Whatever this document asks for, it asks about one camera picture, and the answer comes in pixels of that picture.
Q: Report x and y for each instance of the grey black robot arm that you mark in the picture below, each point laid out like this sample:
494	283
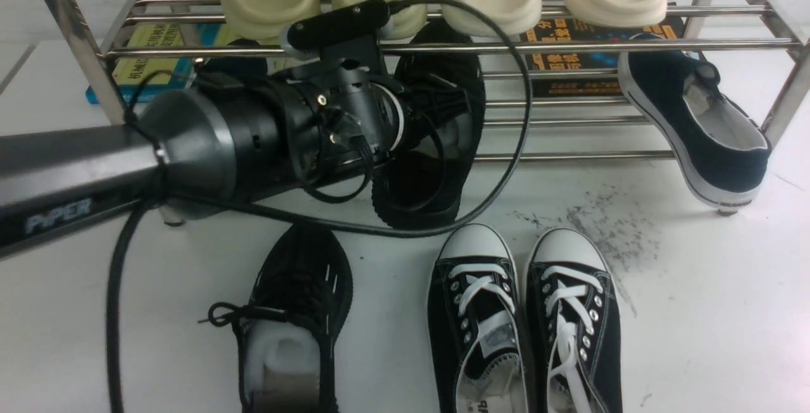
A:
233	142

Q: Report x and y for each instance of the black white laced sneaker left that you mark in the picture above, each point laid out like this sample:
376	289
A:
472	317

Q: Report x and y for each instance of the black mesh sneaker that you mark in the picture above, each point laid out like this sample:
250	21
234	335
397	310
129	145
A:
288	329
421	187

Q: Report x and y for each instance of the black orange book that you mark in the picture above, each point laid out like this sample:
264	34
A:
584	74

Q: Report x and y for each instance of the navy canvas shoe right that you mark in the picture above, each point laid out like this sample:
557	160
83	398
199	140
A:
721	152

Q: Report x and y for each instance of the black white laced sneaker right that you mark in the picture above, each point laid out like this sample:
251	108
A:
572	317

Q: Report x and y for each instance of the yellow blue book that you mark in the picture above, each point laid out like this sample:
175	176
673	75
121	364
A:
128	73

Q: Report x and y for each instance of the black white laced sneaker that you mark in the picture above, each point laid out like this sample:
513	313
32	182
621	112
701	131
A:
572	317
472	317

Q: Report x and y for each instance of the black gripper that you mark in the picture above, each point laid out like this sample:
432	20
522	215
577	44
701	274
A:
364	118

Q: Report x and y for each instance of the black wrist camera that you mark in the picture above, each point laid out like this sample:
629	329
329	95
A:
346	32

